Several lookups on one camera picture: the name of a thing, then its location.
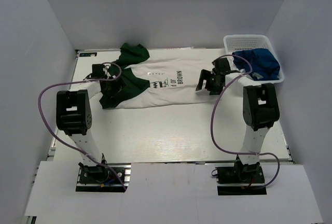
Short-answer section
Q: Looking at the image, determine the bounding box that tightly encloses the white green raglan t-shirt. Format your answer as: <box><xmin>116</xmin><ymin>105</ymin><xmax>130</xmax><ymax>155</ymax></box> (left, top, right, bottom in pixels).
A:
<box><xmin>99</xmin><ymin>43</ymin><xmax>217</xmax><ymax>109</ymax></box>

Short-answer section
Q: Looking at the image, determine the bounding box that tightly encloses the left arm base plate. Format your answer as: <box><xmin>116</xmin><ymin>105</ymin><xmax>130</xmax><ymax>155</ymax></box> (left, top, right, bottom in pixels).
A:
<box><xmin>75</xmin><ymin>162</ymin><xmax>131</xmax><ymax>193</ymax></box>

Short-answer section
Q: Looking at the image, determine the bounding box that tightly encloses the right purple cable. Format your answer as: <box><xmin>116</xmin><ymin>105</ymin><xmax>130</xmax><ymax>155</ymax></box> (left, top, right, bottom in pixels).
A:
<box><xmin>210</xmin><ymin>54</ymin><xmax>280</xmax><ymax>189</ymax></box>

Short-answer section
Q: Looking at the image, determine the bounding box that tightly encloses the blue t-shirt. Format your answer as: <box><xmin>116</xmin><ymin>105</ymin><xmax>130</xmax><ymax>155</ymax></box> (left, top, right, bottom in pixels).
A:
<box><xmin>232</xmin><ymin>48</ymin><xmax>280</xmax><ymax>81</ymax></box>

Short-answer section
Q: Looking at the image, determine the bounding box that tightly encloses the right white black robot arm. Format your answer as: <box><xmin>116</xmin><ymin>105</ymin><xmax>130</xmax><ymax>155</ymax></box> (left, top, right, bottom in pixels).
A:
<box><xmin>196</xmin><ymin>55</ymin><xmax>280</xmax><ymax>182</ymax></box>

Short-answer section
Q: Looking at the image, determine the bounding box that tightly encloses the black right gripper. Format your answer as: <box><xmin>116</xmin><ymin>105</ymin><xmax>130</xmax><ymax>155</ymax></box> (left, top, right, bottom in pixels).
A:
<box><xmin>197</xmin><ymin>69</ymin><xmax>224</xmax><ymax>95</ymax></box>

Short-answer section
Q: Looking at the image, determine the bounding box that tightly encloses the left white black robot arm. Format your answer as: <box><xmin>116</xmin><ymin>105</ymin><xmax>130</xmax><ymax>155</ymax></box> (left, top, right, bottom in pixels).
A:
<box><xmin>56</xmin><ymin>63</ymin><xmax>126</xmax><ymax>182</ymax></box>

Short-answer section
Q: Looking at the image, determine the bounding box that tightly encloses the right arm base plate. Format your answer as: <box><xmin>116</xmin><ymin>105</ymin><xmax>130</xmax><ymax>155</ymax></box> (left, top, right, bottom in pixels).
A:
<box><xmin>211</xmin><ymin>166</ymin><xmax>267</xmax><ymax>196</ymax></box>

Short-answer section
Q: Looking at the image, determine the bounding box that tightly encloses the white plastic basket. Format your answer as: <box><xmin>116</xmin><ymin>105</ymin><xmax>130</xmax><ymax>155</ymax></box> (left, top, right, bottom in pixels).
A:
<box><xmin>223</xmin><ymin>34</ymin><xmax>284</xmax><ymax>83</ymax></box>

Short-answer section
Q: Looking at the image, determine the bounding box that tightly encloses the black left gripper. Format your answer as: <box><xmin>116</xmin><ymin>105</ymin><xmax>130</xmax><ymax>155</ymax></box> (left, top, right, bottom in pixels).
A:
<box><xmin>102</xmin><ymin>71</ymin><xmax>131</xmax><ymax>102</ymax></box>

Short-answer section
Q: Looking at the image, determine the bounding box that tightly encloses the dark label sticker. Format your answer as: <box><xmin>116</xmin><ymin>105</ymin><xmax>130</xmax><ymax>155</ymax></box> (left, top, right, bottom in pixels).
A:
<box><xmin>79</xmin><ymin>52</ymin><xmax>98</xmax><ymax>57</ymax></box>

